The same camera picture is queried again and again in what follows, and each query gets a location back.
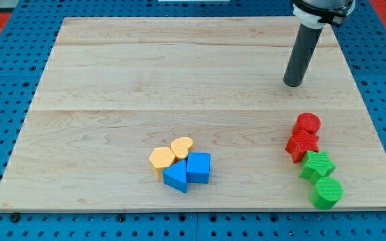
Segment red star block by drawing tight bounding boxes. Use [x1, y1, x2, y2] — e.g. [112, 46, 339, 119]
[285, 129, 319, 163]

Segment yellow heart block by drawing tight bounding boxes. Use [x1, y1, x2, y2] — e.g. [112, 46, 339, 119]
[170, 137, 194, 161]

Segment wooden board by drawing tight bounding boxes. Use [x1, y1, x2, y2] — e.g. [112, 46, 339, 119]
[0, 17, 386, 213]

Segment red cylinder block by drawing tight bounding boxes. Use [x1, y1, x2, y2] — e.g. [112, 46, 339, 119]
[292, 112, 322, 135]

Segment blue cube block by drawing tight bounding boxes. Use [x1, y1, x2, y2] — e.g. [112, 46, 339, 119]
[186, 152, 211, 183]

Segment green cylinder block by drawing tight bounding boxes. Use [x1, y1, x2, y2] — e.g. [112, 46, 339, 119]
[310, 177, 344, 210]

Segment blue triangle block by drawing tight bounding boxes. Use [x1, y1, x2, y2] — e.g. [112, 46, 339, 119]
[162, 159, 188, 193]

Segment yellow hexagon block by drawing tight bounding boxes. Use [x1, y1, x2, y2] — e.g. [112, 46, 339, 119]
[149, 147, 176, 178]

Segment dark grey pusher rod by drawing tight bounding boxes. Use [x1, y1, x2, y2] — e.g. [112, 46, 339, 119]
[283, 23, 322, 87]

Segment green star block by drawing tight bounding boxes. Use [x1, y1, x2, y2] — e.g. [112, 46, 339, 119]
[299, 151, 336, 184]

